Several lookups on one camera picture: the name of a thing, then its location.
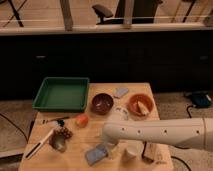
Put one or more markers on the metal cup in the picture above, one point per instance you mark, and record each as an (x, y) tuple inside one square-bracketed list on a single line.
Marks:
[(57, 142)]

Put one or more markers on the white cup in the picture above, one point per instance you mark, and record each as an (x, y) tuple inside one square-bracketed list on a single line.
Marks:
[(130, 151)]

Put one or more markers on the small blue cloth piece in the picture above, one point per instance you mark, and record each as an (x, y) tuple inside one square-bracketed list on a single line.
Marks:
[(120, 92)]

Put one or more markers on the red apple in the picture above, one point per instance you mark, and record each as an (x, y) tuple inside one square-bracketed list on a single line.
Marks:
[(81, 120)]

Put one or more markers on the blue sponge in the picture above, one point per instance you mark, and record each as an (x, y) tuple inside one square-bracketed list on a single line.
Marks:
[(96, 154)]

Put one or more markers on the wooden brush block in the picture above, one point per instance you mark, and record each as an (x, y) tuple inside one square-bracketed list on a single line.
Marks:
[(148, 154)]

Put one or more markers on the black floor device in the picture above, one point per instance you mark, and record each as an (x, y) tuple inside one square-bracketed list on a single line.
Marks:
[(200, 99)]

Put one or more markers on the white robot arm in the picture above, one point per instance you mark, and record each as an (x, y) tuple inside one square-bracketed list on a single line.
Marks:
[(195, 133)]

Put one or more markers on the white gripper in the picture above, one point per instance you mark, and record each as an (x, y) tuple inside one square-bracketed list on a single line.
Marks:
[(112, 149)]

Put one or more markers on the dark red bowl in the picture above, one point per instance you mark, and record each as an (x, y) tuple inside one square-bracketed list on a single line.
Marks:
[(102, 103)]

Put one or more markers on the banana piece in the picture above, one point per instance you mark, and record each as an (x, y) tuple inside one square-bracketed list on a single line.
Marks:
[(143, 108)]

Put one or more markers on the orange bowl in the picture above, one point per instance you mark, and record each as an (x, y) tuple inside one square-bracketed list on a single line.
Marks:
[(133, 104)]

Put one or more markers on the black office chair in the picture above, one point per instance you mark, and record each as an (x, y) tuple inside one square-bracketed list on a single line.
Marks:
[(144, 12)]

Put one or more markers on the black fork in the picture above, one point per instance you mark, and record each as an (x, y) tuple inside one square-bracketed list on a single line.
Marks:
[(55, 119)]

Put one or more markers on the green plastic tray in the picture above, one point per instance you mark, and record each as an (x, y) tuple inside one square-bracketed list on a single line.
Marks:
[(62, 94)]

